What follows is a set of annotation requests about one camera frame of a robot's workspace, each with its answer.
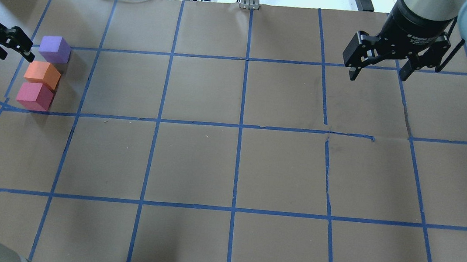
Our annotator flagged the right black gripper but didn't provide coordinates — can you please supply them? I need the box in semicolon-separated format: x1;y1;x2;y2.
342;3;456;82

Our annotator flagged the orange foam cube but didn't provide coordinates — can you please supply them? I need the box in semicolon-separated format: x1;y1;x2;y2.
23;61;61;92

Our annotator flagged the purple foam cube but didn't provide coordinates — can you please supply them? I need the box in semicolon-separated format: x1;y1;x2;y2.
38;36;72;64

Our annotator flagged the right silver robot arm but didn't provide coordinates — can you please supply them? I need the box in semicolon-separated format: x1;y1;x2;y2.
342;0;467;81

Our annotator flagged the pink foam cube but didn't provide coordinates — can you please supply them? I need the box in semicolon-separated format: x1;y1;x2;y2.
15;82;55;112

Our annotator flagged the black power adapter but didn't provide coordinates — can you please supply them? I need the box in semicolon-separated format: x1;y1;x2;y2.
355;0;375;12

